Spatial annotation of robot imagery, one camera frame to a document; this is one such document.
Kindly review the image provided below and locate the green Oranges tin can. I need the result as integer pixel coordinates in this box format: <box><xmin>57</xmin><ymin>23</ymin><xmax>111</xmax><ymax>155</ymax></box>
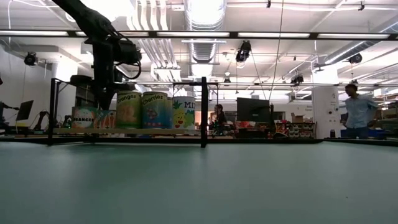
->
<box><xmin>116</xmin><ymin>90</ymin><xmax>143</xmax><ymax>129</ymax></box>

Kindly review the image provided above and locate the white mixed fruit tin can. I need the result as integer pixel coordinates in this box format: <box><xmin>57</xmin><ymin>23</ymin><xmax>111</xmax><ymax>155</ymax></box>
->
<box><xmin>172</xmin><ymin>96</ymin><xmax>197</xmax><ymax>130</ymax></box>

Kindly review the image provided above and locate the teal Cherries tin can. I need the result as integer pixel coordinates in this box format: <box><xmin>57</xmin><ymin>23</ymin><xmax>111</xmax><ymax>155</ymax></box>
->
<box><xmin>141</xmin><ymin>91</ymin><xmax>169</xmax><ymax>129</ymax></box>

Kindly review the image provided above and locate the green table mat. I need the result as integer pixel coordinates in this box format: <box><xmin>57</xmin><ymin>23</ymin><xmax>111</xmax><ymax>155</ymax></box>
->
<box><xmin>0</xmin><ymin>140</ymin><xmax>398</xmax><ymax>224</ymax></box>

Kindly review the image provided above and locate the black left camera cable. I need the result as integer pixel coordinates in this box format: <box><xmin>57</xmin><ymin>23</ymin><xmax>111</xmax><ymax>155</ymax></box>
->
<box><xmin>114</xmin><ymin>60</ymin><xmax>143</xmax><ymax>80</ymax></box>

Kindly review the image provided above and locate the short teal Oranges tin can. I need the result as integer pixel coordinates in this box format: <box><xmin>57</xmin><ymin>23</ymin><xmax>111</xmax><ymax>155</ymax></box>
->
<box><xmin>71</xmin><ymin>106</ymin><xmax>98</xmax><ymax>129</ymax></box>

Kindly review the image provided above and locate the black ceiling spotlight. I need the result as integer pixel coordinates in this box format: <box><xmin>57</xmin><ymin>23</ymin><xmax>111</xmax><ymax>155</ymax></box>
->
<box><xmin>23</xmin><ymin>51</ymin><xmax>39</xmax><ymax>67</ymax></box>
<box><xmin>235</xmin><ymin>39</ymin><xmax>253</xmax><ymax>63</ymax></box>
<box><xmin>348</xmin><ymin>52</ymin><xmax>363</xmax><ymax>65</ymax></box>

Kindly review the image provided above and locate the black metal shelf frame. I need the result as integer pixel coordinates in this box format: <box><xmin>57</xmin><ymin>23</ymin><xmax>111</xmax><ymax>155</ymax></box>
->
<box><xmin>47</xmin><ymin>76</ymin><xmax>219</xmax><ymax>149</ymax></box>

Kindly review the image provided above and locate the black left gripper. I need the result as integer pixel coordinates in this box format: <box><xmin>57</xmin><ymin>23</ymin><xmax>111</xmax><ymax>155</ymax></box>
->
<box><xmin>70</xmin><ymin>39</ymin><xmax>136</xmax><ymax>110</ymax></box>

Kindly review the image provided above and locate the small black monitor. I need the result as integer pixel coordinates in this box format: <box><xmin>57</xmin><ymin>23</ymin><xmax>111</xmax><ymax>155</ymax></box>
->
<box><xmin>15</xmin><ymin>100</ymin><xmax>35</xmax><ymax>122</ymax></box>

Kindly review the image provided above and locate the carrot-print tin can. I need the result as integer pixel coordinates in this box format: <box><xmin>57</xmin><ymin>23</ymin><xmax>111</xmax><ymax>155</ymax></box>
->
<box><xmin>95</xmin><ymin>109</ymin><xmax>118</xmax><ymax>129</ymax></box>

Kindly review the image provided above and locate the cardboard box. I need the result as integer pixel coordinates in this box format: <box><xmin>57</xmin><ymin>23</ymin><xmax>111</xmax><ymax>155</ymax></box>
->
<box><xmin>290</xmin><ymin>112</ymin><xmax>306</xmax><ymax>124</ymax></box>

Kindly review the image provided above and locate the ribbed ceiling air duct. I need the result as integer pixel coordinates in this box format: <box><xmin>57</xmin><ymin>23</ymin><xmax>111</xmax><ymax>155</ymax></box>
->
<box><xmin>182</xmin><ymin>0</ymin><xmax>228</xmax><ymax>65</ymax></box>

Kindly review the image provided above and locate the small parts shelf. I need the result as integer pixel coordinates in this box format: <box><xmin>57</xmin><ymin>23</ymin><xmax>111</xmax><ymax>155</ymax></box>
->
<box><xmin>275</xmin><ymin>121</ymin><xmax>317</xmax><ymax>140</ymax></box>

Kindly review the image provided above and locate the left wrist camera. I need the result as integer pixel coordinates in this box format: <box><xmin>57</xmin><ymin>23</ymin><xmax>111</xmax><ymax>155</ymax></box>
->
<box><xmin>116</xmin><ymin>39</ymin><xmax>143</xmax><ymax>67</ymax></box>

